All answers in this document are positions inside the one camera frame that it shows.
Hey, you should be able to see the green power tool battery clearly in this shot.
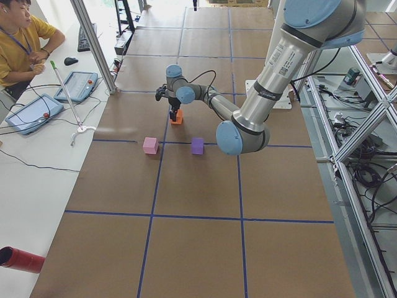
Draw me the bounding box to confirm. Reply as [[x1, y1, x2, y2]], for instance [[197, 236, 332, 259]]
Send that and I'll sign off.
[[343, 67, 360, 85]]

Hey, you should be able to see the white reacher grabber stick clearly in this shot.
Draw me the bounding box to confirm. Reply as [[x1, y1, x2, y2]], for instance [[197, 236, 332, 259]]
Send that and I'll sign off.
[[50, 60, 96, 147]]

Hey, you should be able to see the near blue teach pendant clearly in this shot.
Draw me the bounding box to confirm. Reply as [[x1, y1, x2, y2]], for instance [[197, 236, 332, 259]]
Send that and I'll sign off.
[[5, 94, 64, 135]]

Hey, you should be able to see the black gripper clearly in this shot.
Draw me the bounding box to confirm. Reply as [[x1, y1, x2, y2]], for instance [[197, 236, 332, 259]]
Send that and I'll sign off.
[[168, 91, 180, 121]]

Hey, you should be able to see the purple foam cube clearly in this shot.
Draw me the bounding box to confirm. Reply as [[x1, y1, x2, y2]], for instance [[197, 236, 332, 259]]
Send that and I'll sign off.
[[191, 137, 204, 155]]

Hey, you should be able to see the brown paper table cover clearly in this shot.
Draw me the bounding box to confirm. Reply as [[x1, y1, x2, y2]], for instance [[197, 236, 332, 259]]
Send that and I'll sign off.
[[32, 1, 355, 297]]

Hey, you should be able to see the black keyboard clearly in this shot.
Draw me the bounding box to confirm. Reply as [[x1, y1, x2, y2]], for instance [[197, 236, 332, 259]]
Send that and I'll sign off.
[[77, 26, 91, 53]]

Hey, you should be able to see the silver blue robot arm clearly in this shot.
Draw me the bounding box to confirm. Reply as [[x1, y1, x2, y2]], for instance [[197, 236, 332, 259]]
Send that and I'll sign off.
[[155, 1, 367, 155]]

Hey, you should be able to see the person in yellow shirt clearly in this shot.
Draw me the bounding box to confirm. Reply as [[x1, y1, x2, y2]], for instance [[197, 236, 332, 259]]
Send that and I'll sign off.
[[1, 1, 66, 100]]

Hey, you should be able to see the orange foam cube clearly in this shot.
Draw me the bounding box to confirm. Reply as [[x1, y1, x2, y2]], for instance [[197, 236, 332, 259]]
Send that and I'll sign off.
[[170, 109, 183, 125]]

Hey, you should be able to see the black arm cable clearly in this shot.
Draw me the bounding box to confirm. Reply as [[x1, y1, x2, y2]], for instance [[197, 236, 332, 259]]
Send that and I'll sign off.
[[185, 70, 217, 91]]

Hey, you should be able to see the pink foam cube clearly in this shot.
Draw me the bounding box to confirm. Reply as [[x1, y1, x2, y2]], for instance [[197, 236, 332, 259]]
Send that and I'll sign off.
[[143, 137, 159, 155]]

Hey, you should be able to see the aluminium frame post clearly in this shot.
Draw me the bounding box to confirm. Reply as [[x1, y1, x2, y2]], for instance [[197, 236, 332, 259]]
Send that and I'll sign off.
[[70, 0, 117, 94]]

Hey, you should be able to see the black computer mouse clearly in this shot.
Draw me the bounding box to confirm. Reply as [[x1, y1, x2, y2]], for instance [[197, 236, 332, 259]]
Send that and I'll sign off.
[[64, 56, 79, 66]]

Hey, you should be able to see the red cylinder tube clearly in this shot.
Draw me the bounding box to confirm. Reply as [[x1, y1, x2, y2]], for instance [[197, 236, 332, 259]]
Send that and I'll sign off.
[[1, 246, 45, 274]]

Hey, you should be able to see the aluminium frame rail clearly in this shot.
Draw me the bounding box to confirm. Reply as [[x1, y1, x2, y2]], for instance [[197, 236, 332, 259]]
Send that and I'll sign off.
[[301, 46, 396, 297]]

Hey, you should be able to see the far blue teach pendant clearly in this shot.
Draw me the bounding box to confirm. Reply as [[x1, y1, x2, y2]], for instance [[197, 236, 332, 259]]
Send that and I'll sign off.
[[63, 71, 99, 103]]

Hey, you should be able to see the blue teach pendant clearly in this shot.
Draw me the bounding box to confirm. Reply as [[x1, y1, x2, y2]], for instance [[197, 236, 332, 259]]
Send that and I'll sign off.
[[5, 94, 64, 135], [63, 71, 99, 103]]

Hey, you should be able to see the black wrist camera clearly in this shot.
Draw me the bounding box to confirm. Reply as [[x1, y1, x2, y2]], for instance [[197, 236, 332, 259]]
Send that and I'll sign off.
[[155, 84, 168, 101]]

